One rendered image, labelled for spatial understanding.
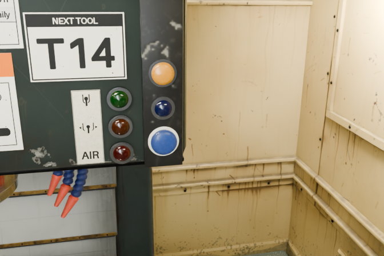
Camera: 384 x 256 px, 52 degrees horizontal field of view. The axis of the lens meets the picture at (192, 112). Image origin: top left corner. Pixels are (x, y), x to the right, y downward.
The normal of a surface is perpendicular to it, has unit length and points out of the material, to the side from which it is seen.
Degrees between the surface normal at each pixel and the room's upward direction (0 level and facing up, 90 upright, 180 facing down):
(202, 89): 90
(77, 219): 90
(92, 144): 90
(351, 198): 89
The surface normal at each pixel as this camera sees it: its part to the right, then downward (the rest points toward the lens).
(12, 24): 0.20, 0.30
